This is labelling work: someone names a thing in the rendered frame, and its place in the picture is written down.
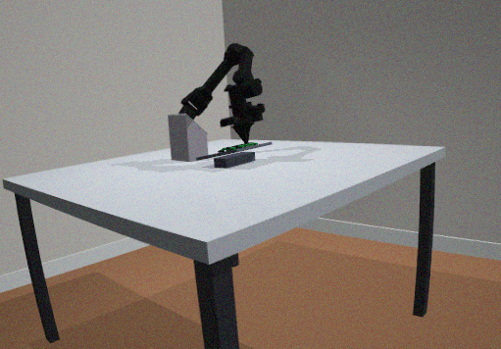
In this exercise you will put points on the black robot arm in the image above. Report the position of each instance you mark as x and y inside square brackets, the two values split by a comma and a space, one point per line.
[245, 84]

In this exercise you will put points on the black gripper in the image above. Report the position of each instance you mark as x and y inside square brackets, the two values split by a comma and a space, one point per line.
[240, 125]

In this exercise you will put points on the grey switch panel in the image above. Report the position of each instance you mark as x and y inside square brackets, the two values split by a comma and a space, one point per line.
[236, 158]

